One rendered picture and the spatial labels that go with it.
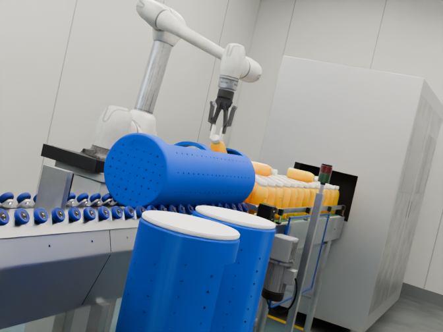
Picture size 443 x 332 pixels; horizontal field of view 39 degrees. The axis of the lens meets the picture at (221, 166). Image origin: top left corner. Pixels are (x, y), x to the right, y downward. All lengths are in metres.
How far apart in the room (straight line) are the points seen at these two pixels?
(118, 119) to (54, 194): 1.13
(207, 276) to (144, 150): 0.80
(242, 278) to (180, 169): 0.54
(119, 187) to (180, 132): 4.83
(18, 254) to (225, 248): 0.55
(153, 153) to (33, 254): 0.70
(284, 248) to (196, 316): 1.52
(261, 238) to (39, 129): 3.88
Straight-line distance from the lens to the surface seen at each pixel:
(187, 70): 7.10
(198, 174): 2.47
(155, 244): 1.63
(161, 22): 3.09
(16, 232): 1.74
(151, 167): 2.29
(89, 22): 5.91
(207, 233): 1.61
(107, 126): 3.03
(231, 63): 2.82
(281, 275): 3.16
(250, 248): 2.00
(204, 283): 1.64
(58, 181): 1.96
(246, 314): 2.08
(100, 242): 2.03
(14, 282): 1.78
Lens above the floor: 1.30
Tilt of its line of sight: 3 degrees down
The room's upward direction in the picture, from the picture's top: 13 degrees clockwise
